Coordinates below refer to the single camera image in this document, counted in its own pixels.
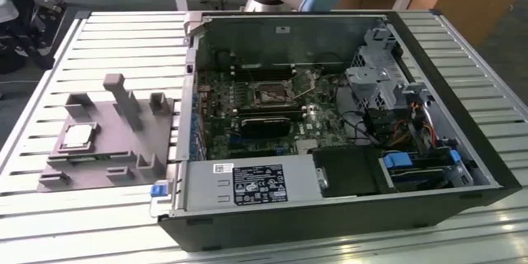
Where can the green RAM stick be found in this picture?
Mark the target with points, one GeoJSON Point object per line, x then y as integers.
{"type": "Point", "coordinates": [84, 159]}

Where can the black open PC case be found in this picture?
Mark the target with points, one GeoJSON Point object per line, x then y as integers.
{"type": "Point", "coordinates": [288, 230]}

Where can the green motherboard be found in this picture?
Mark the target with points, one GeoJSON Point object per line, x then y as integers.
{"type": "Point", "coordinates": [321, 121]}

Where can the small silver heat sink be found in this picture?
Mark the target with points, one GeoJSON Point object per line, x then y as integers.
{"type": "Point", "coordinates": [308, 145]}

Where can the black plastic shroud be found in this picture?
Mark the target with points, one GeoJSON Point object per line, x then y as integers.
{"type": "Point", "coordinates": [350, 171]}

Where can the grey metal drive cage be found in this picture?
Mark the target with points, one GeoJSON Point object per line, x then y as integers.
{"type": "Point", "coordinates": [370, 84]}

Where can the small blue clip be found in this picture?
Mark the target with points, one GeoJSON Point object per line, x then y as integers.
{"type": "Point", "coordinates": [454, 156]}

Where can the blue case latch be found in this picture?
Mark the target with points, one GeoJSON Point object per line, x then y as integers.
{"type": "Point", "coordinates": [158, 190]}

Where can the black power supply label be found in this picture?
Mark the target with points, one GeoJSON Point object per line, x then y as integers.
{"type": "Point", "coordinates": [260, 183]}

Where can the hard disk in blue carrier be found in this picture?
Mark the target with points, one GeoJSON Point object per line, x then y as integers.
{"type": "Point", "coordinates": [397, 162]}

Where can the black graphics card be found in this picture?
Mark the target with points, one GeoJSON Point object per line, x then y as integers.
{"type": "Point", "coordinates": [264, 127]}

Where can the grey plastic parts rack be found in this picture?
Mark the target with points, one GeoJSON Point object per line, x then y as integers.
{"type": "Point", "coordinates": [110, 140]}

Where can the small white case sticker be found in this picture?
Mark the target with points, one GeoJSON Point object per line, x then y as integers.
{"type": "Point", "coordinates": [281, 29]}

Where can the CPU socket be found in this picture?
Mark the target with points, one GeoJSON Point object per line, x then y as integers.
{"type": "Point", "coordinates": [269, 92]}

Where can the silver square CPU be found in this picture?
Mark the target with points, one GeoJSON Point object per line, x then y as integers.
{"type": "Point", "coordinates": [77, 135]}

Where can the silver power supply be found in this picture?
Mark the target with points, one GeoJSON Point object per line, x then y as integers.
{"type": "Point", "coordinates": [205, 189]}

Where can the black RAM slot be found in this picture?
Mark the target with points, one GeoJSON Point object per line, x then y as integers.
{"type": "Point", "coordinates": [268, 108]}
{"type": "Point", "coordinates": [269, 114]}
{"type": "Point", "coordinates": [264, 70]}
{"type": "Point", "coordinates": [264, 77]}

